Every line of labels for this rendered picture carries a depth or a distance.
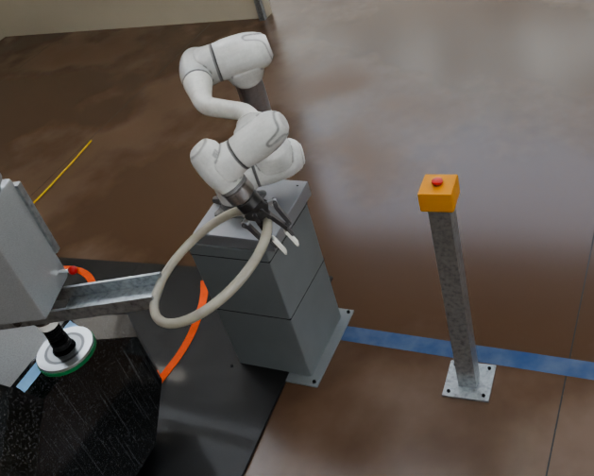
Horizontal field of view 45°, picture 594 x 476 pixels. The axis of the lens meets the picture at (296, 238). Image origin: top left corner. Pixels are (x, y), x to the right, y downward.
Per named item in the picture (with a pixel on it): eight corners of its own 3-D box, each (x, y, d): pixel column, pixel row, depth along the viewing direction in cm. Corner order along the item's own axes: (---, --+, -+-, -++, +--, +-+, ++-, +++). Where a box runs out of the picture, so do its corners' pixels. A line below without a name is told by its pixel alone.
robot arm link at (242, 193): (219, 185, 216) (232, 198, 219) (220, 199, 208) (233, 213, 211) (243, 167, 214) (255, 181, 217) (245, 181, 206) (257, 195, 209)
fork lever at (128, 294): (-30, 341, 245) (-38, 331, 242) (-7, 301, 260) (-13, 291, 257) (154, 315, 228) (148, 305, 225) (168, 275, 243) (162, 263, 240)
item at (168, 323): (137, 352, 217) (129, 347, 216) (174, 247, 255) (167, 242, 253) (263, 291, 196) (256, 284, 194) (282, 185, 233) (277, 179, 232)
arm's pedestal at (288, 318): (269, 299, 390) (224, 180, 342) (354, 311, 367) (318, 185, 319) (227, 370, 358) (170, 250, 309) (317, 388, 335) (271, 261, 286)
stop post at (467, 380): (488, 402, 305) (460, 200, 240) (442, 396, 314) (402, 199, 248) (496, 366, 319) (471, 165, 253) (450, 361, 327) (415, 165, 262)
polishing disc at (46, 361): (49, 383, 247) (47, 381, 247) (29, 352, 263) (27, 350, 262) (103, 348, 255) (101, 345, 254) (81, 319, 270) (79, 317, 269)
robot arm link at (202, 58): (175, 71, 237) (214, 59, 237) (170, 44, 250) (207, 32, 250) (188, 103, 246) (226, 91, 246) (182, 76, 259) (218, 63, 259)
